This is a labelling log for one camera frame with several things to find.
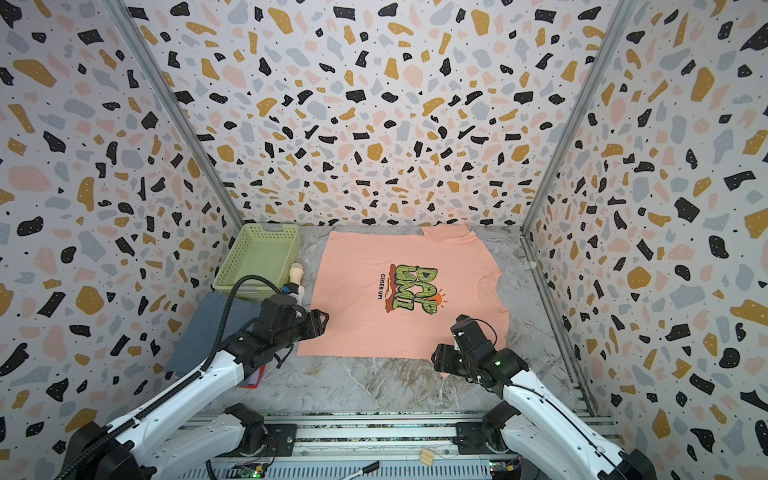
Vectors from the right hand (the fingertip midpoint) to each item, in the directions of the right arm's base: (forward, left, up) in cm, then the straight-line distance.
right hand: (436, 353), depth 80 cm
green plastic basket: (+44, +65, -10) cm, 79 cm away
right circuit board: (-24, -15, -8) cm, 29 cm away
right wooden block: (-23, +3, -7) cm, 24 cm away
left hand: (+8, +31, +6) cm, 33 cm away
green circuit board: (-26, +44, -8) cm, 52 cm away
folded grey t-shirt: (+5, +67, -1) cm, 67 cm away
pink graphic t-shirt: (+25, +12, -9) cm, 29 cm away
